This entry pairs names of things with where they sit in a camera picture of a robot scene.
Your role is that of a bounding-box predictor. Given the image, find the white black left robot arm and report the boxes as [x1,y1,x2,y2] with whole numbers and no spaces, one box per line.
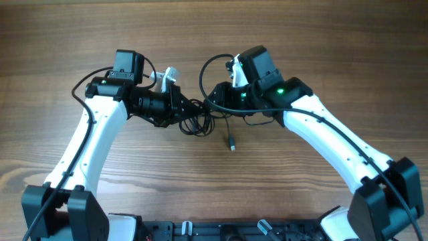
[21,50,203,240]

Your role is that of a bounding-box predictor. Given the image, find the black USB cable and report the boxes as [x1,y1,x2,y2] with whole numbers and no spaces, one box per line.
[179,98,237,151]

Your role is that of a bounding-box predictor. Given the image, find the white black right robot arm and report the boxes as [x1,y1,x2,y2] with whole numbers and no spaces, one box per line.
[204,46,424,240]

